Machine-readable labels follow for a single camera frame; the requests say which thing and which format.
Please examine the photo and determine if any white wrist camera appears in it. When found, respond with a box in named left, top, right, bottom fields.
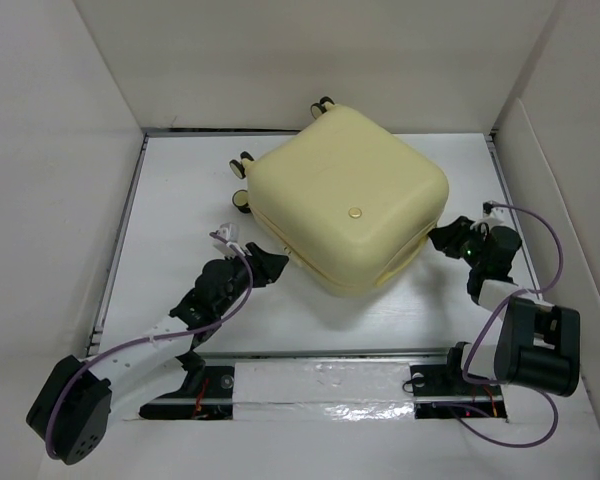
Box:
left=209, top=222, right=244, bottom=258
left=470, top=200, right=504, bottom=235

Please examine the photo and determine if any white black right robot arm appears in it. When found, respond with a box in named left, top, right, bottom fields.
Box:
left=428, top=216, right=581, bottom=397

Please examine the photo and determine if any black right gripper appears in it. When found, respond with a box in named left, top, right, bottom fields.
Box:
left=425, top=215, right=486, bottom=269

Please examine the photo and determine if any pale yellow hard-shell suitcase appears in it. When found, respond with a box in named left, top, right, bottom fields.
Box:
left=229, top=96, right=450, bottom=297

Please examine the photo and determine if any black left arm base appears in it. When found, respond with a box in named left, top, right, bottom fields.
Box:
left=139, top=365, right=235, bottom=421

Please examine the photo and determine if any silver foil tape strip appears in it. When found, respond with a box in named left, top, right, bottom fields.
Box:
left=232, top=359, right=415, bottom=422

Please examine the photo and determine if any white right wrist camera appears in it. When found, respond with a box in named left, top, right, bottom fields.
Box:
left=470, top=200, right=504, bottom=235

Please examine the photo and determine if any aluminium front rail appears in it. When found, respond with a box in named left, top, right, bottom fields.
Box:
left=198, top=347, right=449, bottom=362

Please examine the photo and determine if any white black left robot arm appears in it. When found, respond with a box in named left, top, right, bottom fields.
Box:
left=26, top=240, right=289, bottom=465

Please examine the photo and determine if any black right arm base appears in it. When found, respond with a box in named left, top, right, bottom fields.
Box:
left=402, top=364, right=508, bottom=420

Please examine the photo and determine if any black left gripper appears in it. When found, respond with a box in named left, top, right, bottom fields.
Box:
left=215, top=243, right=285, bottom=316

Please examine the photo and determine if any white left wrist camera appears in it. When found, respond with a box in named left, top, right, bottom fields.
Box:
left=209, top=222, right=244, bottom=258

